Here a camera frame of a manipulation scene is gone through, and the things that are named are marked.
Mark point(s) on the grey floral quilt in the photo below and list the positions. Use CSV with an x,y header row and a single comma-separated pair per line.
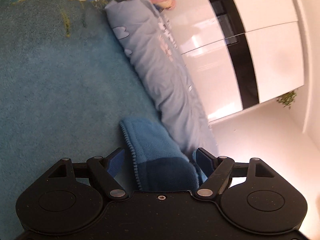
x,y
145,37

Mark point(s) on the green hanging plant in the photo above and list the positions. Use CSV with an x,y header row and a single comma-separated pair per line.
x,y
287,99

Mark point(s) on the teal floral bed sheet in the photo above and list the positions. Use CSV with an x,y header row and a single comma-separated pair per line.
x,y
65,85

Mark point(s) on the blue fleece zip jacket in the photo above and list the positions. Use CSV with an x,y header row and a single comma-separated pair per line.
x,y
158,163

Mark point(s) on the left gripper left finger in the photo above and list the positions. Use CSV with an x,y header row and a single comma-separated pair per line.
x,y
102,172

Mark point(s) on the white glossy wardrobe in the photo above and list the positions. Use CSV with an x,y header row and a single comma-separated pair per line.
x,y
240,53

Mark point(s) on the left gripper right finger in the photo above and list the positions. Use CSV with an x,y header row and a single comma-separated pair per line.
x,y
218,172

